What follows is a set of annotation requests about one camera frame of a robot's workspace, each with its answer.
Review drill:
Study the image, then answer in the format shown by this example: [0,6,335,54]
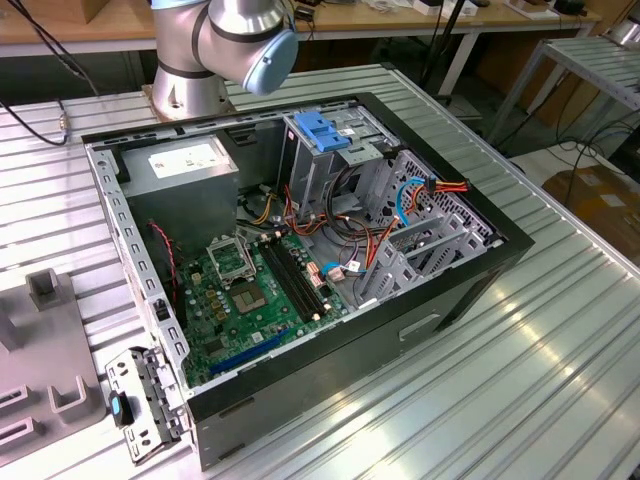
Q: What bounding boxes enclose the blue data wire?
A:
[394,175,437,230]

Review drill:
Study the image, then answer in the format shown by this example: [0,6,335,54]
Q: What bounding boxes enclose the red yellow power wire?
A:
[430,179,472,197]

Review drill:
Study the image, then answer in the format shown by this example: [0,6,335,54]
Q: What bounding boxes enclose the grey metal disk bay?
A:
[349,209,504,314]

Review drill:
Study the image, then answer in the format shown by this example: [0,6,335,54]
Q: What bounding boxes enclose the black RAM slot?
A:
[272,236,326,316]
[257,240,314,323]
[264,238,320,320]
[278,234,332,312]

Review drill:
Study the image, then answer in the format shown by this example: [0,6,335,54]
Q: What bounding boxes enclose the grey metal drive cage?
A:
[277,109,404,226]

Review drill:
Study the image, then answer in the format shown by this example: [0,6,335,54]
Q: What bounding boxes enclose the thin metal locking lever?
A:
[238,229,262,281]

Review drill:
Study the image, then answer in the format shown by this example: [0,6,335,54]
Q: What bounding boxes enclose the CPU socket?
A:
[229,282,274,316]

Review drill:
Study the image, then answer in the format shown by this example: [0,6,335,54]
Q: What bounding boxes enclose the metal socket cover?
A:
[205,234,259,286]

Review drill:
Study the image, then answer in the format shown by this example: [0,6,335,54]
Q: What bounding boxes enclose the blue plastic drive latch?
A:
[294,110,354,154]

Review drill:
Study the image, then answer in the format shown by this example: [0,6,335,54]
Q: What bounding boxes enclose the green motherboard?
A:
[174,232,351,389]

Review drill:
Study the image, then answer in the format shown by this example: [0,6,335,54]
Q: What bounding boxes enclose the black open PC case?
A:
[79,91,536,474]

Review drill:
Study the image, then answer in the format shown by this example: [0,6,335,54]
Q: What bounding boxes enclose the blue expansion slot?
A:
[208,327,290,376]

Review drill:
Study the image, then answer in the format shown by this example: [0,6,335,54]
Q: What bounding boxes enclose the grey power supply unit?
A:
[119,134,241,256]

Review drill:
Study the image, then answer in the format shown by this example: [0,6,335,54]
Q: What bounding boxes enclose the black case fan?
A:
[146,219,187,326]

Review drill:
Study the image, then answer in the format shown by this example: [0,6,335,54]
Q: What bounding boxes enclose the white small boxes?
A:
[413,0,481,17]

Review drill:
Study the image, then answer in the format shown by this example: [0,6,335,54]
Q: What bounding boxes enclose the long wooden desk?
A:
[0,0,604,59]

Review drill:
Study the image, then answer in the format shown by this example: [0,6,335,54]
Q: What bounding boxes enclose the grey parts rack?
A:
[0,267,109,461]

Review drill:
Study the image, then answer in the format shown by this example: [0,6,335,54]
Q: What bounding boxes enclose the metal slat side table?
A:
[487,35,640,146]

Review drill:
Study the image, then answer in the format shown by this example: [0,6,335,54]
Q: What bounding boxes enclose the blue wire with white label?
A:
[321,258,370,285]

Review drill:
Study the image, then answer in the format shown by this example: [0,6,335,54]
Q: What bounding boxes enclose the red orange wire bundle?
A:
[281,183,401,271]

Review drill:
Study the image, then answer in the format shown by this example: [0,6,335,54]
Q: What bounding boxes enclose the thick black wire bundle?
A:
[327,163,386,241]

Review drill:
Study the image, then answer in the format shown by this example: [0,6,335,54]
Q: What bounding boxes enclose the yellow black wire bundle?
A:
[237,191,282,227]

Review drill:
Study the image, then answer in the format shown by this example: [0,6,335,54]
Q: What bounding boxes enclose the black plastic supply bracket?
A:
[115,148,134,184]

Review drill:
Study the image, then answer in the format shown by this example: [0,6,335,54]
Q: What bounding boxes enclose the square brown base plate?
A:
[141,83,237,124]

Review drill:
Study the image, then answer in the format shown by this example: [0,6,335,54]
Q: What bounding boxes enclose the grey hinged slot bracket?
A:
[103,346,195,467]

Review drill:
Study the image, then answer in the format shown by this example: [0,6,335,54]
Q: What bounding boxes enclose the black blue latch handle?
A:
[108,390,135,429]

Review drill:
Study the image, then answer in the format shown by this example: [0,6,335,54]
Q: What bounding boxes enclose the black cable with silver plug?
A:
[0,97,71,147]

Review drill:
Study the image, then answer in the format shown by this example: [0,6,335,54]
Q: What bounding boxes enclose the thin black cable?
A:
[7,0,101,96]

